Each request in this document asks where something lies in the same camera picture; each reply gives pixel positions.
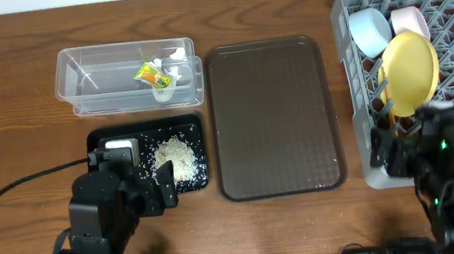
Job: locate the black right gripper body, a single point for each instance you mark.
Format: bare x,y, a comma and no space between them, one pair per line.
398,154

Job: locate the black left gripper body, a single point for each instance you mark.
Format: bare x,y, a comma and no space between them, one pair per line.
148,193

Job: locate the rice leftovers pile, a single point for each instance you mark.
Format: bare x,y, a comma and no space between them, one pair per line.
187,167

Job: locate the wooden chopstick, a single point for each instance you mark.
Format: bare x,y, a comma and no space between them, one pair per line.
391,117
385,92

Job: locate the yellow plate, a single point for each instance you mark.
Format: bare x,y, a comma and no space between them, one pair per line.
410,65

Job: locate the green snack wrapper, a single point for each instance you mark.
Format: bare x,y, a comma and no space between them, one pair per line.
153,76

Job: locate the light blue bowl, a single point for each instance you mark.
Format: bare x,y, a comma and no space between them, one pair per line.
370,31

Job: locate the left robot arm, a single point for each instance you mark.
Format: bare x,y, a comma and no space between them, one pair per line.
106,207

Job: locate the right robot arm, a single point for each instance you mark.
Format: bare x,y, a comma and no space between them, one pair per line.
434,188

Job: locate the black waste tray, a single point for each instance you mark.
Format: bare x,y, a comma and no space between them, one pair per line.
185,127

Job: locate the clear plastic waste bin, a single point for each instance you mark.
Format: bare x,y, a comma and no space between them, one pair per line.
99,79

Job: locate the brown serving tray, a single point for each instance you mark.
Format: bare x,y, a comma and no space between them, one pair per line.
275,130

